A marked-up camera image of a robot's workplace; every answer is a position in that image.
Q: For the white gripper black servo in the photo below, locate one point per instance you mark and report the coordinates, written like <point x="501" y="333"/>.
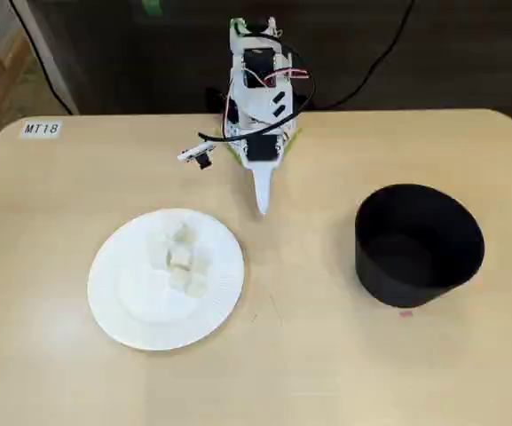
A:
<point x="262" y="148"/>

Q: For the black table clamp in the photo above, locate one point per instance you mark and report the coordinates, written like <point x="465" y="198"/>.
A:
<point x="215" y="100"/>

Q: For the black pot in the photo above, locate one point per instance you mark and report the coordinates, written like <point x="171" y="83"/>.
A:
<point x="415" y="288"/>

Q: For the white MT18 label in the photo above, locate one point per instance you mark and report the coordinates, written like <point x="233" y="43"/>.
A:
<point x="40" y="129"/>

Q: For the white paper plate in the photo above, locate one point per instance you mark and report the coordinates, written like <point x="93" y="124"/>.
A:
<point x="149" y="310"/>

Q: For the green tape piece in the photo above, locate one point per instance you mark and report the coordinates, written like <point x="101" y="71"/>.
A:
<point x="152" y="4"/>

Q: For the yellow-green base plate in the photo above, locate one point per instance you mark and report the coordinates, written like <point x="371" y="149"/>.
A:
<point x="295" y="137"/>

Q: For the small pink sticker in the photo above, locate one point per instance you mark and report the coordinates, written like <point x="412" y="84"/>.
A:
<point x="406" y="314"/>

